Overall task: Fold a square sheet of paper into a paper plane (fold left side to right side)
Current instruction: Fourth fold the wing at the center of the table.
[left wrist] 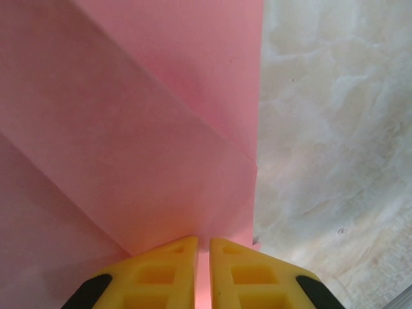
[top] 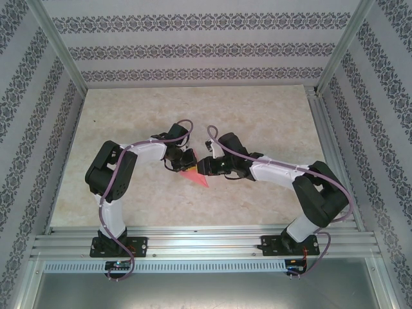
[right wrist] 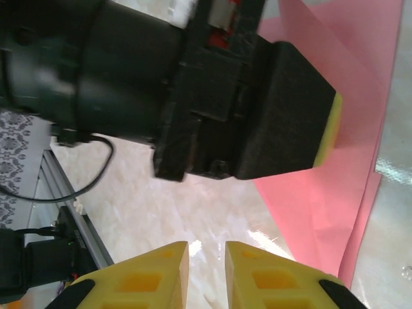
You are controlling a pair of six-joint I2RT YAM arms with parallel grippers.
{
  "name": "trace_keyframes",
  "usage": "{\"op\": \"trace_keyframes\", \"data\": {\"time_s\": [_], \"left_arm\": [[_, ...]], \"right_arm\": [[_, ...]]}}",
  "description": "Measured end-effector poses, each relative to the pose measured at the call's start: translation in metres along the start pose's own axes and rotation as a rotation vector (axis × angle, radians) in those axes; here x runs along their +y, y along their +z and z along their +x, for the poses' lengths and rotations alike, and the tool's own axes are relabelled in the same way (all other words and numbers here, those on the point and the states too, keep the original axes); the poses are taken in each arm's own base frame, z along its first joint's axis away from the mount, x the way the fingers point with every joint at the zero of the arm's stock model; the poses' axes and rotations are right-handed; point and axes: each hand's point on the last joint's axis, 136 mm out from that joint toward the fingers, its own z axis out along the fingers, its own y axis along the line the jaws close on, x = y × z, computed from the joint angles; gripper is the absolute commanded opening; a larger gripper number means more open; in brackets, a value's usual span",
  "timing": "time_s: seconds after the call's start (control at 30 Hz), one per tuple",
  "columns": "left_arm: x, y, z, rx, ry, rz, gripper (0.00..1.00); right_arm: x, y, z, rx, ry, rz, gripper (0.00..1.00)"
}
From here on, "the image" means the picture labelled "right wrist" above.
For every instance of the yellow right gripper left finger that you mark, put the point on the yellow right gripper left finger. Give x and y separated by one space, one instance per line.
145 283

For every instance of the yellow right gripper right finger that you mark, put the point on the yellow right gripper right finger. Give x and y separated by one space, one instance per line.
273 283

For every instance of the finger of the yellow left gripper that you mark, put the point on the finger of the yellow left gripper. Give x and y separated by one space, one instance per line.
289 112

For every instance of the pink cloth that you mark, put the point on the pink cloth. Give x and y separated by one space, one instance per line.
322 209

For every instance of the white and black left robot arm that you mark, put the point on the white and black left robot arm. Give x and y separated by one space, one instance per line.
35 264

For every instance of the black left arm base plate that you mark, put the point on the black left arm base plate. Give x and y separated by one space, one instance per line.
78 238

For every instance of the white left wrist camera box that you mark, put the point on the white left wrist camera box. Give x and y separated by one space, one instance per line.
181 5

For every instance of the long aluminium mounting rail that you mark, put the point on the long aluminium mounting rail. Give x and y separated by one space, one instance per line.
64 183

